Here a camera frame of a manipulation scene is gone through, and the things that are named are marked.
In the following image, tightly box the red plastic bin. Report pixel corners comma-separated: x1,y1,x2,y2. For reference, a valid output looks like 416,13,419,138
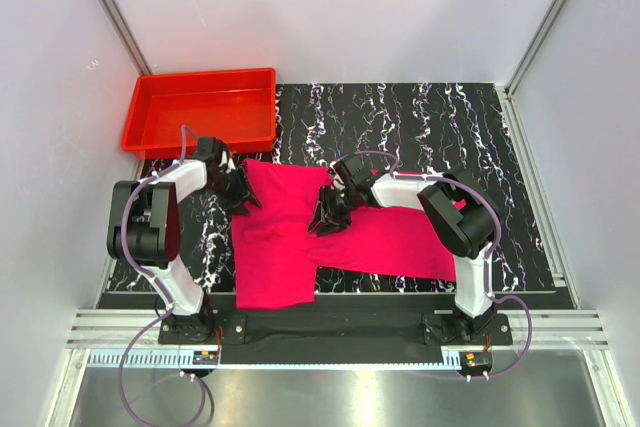
121,68,276,160

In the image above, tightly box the orange connector board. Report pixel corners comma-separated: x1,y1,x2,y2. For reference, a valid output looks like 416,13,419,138
464,351,493,369
192,350,220,366

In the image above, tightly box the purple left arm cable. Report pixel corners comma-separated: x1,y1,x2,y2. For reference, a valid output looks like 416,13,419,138
117,124,216,423

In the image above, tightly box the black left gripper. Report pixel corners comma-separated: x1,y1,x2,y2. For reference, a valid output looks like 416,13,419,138
203,167,261,217

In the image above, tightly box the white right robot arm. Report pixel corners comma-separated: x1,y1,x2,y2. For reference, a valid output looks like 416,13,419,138
308,152,502,345

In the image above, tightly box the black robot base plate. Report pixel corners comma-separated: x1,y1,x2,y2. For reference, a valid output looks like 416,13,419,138
159,293,513,366

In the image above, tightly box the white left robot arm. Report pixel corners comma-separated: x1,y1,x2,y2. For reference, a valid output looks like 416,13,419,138
106,137,261,343

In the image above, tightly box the aluminium frame rail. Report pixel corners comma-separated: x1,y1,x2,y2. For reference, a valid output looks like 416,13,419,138
67,309,608,349

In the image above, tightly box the pink t shirt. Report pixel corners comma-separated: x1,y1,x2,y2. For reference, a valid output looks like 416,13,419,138
231,159,456,310

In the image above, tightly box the left orange connector board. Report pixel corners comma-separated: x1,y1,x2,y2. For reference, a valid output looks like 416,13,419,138
192,350,220,366

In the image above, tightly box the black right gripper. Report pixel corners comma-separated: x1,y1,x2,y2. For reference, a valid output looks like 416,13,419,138
307,186,359,238

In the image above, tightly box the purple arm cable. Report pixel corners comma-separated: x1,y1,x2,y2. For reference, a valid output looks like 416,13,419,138
349,150,534,382
117,124,216,423

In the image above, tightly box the white slotted cable duct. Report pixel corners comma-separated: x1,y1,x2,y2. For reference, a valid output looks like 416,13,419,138
88,348,464,371

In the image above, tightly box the black marbled table mat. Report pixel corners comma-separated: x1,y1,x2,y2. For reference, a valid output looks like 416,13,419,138
107,81,559,294

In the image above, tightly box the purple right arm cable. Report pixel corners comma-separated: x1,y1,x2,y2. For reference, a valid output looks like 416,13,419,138
349,150,534,382

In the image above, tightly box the right orange connector board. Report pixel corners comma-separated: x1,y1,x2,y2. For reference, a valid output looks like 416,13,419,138
464,351,493,369

